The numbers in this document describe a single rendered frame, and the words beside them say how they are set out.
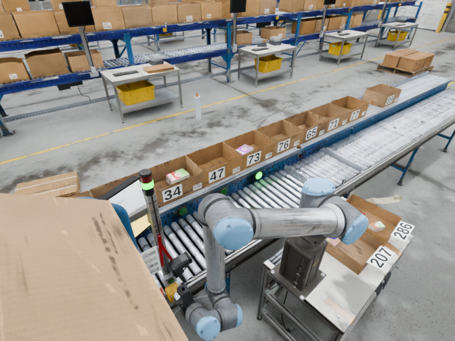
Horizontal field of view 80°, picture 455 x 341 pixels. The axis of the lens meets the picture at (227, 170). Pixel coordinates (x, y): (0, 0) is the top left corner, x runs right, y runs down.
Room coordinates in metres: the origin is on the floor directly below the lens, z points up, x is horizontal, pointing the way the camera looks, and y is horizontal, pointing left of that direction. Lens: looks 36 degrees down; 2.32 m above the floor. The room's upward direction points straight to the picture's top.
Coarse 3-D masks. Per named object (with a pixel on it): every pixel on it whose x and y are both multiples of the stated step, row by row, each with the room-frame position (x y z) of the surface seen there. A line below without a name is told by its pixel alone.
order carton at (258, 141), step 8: (240, 136) 2.30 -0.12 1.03; (248, 136) 2.36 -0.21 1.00; (256, 136) 2.38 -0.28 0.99; (264, 136) 2.29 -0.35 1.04; (232, 144) 2.24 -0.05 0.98; (240, 144) 2.30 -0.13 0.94; (248, 144) 2.36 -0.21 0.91; (256, 144) 2.37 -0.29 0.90; (264, 144) 2.28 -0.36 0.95; (272, 144) 2.15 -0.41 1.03; (248, 152) 1.98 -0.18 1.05; (256, 152) 2.03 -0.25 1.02; (264, 152) 2.09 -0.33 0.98; (272, 152) 2.16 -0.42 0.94; (264, 160) 2.10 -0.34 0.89
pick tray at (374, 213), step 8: (352, 200) 1.67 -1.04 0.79; (360, 200) 1.63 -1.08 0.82; (360, 208) 1.60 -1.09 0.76; (368, 208) 1.57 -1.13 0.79; (376, 208) 1.54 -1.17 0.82; (368, 216) 1.52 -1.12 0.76; (376, 216) 1.52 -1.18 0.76; (384, 216) 1.49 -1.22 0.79; (392, 216) 1.46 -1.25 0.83; (368, 224) 1.43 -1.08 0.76; (384, 224) 1.44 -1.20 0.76; (392, 224) 1.44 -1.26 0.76; (368, 232) 1.30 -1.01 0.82; (376, 232) 1.35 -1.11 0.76; (384, 232) 1.35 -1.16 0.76; (392, 232) 1.28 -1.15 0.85; (384, 240) 1.23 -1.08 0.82
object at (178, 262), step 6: (186, 252) 0.92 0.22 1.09; (174, 258) 0.88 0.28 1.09; (180, 258) 0.88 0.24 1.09; (186, 258) 0.88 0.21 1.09; (168, 264) 0.86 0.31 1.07; (174, 264) 0.85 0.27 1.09; (180, 264) 0.85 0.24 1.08; (186, 264) 0.86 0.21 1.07; (174, 270) 0.82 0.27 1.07; (180, 270) 0.84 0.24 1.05
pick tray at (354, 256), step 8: (360, 240) 1.28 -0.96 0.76; (368, 240) 1.25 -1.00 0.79; (376, 240) 1.22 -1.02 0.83; (328, 248) 1.18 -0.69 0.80; (336, 248) 1.14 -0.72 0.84; (344, 248) 1.21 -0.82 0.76; (352, 248) 1.21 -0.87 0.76; (360, 248) 1.21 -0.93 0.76; (368, 248) 1.21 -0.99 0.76; (376, 248) 1.20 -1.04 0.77; (336, 256) 1.13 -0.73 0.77; (344, 256) 1.09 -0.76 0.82; (352, 256) 1.14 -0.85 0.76; (360, 256) 1.14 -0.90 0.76; (368, 256) 1.14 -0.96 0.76; (344, 264) 1.08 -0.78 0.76; (352, 264) 1.05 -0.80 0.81; (360, 264) 1.02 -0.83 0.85; (360, 272) 1.02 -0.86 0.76
